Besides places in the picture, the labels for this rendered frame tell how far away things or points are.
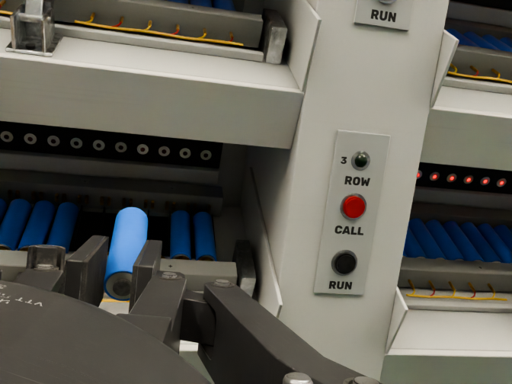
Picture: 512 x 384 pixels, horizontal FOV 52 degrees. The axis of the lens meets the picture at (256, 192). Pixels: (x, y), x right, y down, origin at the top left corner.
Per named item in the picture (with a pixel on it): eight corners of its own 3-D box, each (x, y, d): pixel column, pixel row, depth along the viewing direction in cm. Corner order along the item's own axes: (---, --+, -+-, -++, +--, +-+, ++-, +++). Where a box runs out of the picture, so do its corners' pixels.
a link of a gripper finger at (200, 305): (148, 297, 17) (239, 304, 17) (156, 268, 22) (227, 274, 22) (143, 344, 17) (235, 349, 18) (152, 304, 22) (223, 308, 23)
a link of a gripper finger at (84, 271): (80, 346, 18) (57, 345, 18) (103, 298, 25) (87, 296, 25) (88, 260, 18) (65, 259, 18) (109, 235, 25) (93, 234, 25)
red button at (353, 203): (363, 219, 38) (367, 198, 38) (343, 218, 38) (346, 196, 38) (358, 216, 39) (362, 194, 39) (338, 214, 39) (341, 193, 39)
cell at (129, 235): (139, 201, 30) (131, 267, 24) (153, 227, 31) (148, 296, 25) (110, 213, 30) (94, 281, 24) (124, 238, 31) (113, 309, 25)
